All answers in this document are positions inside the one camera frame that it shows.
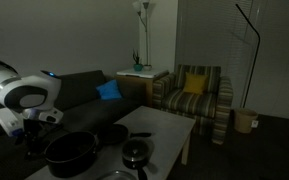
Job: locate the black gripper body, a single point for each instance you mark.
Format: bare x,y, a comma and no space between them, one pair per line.
31,135

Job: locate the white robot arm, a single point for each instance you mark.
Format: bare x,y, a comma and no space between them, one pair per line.
27,101

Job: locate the large black cooking pot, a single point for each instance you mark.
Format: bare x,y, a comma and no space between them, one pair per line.
71,154

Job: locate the glass pot lid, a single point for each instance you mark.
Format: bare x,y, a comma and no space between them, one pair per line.
117,175

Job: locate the dark grey fabric sofa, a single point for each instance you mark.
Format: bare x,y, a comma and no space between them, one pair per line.
83,109

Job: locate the black frying pan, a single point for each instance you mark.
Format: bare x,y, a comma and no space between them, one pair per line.
117,133

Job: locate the blue throw pillow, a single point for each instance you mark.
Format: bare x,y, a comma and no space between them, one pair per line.
109,90

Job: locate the small lidded saucepan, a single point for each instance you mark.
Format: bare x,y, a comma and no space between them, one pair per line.
135,156

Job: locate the teal potted plant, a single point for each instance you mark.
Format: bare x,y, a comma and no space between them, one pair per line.
137,66

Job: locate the white coffee table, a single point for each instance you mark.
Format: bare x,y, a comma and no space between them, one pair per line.
170,136

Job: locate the white multi-head floor lamp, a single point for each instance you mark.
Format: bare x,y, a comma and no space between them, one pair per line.
141,8

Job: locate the yellow cushion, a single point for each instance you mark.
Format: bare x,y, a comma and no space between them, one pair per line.
195,83

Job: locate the striped fabric armchair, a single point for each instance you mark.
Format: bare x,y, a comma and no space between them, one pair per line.
211,110

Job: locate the beige waste basket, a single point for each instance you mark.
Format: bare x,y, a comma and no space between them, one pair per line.
243,119

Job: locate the black arc floor lamp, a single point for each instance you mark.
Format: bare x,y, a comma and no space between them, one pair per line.
254,60

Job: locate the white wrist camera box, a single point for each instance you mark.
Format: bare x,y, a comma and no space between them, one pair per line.
11,122

